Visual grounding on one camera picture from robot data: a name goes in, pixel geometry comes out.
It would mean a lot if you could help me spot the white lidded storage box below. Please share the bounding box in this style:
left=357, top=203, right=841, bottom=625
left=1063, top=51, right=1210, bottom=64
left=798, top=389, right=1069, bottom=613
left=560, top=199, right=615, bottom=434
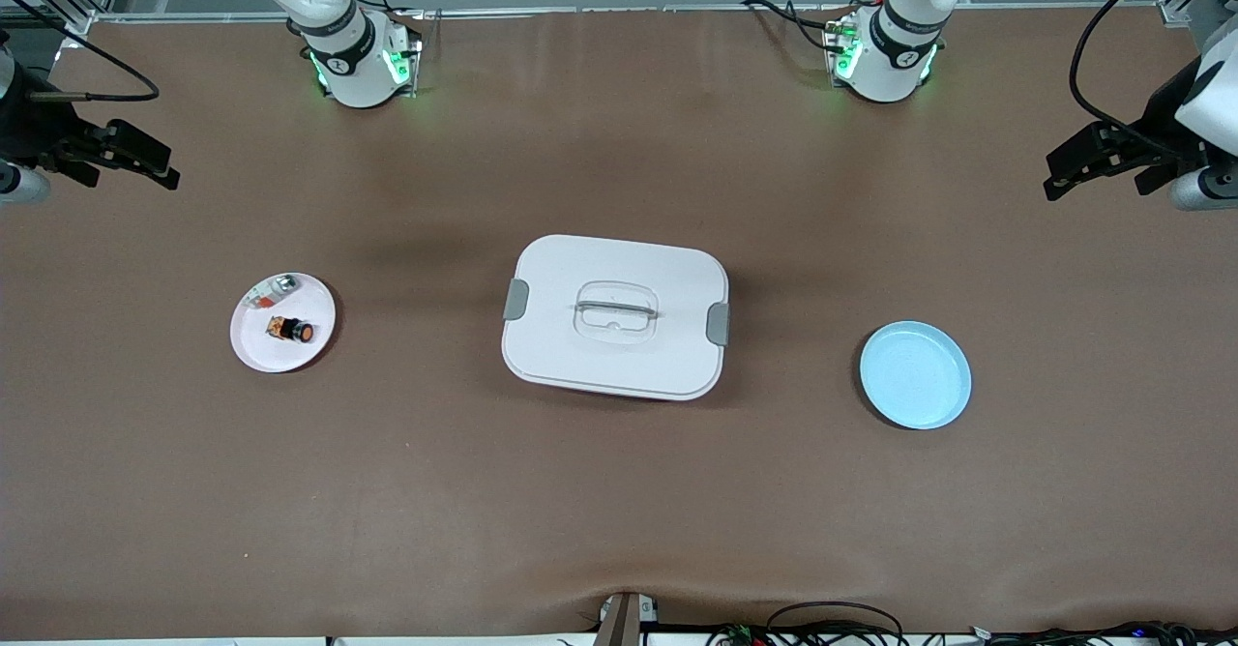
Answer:
left=500, top=233, right=732, bottom=403

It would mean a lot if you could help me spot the pink round plate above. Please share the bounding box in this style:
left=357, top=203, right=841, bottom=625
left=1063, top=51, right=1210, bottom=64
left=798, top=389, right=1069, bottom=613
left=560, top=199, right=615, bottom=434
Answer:
left=229, top=272, right=338, bottom=375

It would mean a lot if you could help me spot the light blue round plate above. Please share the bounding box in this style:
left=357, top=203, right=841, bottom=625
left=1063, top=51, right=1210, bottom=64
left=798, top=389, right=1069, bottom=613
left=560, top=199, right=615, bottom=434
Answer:
left=859, top=320, right=973, bottom=431

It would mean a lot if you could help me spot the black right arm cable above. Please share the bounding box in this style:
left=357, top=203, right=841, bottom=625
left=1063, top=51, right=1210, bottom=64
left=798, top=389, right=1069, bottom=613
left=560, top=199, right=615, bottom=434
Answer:
left=0, top=0, right=162, bottom=103

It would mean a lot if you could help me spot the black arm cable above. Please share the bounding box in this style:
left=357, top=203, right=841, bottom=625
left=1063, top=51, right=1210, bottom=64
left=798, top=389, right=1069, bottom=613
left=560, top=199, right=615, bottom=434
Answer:
left=0, top=0, right=162, bottom=103
left=1068, top=0, right=1212, bottom=160

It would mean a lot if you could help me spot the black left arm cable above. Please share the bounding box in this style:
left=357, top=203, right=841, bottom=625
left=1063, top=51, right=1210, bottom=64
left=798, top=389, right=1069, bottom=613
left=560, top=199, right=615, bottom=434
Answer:
left=1068, top=0, right=1212, bottom=160

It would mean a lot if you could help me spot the black base power cable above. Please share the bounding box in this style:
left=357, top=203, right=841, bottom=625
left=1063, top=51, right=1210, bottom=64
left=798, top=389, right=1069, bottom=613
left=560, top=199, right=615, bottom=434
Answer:
left=740, top=0, right=854, bottom=55

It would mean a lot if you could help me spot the black cable bundle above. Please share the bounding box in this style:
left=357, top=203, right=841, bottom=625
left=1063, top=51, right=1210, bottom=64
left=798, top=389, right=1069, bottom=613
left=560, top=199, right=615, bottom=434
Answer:
left=704, top=601, right=1238, bottom=646

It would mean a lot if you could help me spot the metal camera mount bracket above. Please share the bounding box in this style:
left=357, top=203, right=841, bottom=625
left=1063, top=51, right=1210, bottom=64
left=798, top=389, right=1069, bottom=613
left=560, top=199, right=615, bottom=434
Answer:
left=592, top=591, right=661, bottom=646

